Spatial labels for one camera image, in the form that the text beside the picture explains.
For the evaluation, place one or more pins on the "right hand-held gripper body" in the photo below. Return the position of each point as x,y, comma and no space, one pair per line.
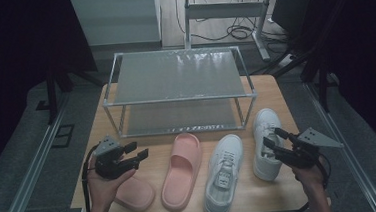
299,155

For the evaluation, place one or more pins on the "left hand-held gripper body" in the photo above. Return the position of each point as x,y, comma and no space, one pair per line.
109,158

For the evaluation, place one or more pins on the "white sneaker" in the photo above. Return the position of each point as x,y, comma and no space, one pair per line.
264,120
224,180

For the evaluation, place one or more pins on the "pink slipper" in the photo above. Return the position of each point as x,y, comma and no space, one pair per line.
180,173
135,193

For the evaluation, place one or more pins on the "metal two-tier shoe rack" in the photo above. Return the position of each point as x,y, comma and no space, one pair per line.
174,77

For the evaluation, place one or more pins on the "person's right hand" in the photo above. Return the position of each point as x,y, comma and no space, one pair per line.
311,177

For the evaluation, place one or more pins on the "person's left hand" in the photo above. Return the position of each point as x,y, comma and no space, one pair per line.
103,192

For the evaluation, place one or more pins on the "black stand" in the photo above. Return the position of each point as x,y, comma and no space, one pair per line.
52,95
323,86

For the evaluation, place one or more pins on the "dark curtain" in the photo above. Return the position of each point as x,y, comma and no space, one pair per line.
12,64
366,56

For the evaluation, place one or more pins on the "black box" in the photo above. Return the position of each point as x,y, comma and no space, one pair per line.
291,10

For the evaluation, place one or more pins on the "white cabinet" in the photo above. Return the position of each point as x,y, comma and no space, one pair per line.
116,19

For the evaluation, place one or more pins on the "metal floor rail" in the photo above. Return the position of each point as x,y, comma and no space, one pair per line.
346,151
30,173

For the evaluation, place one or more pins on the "white desk frame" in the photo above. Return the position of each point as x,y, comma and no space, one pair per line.
226,10

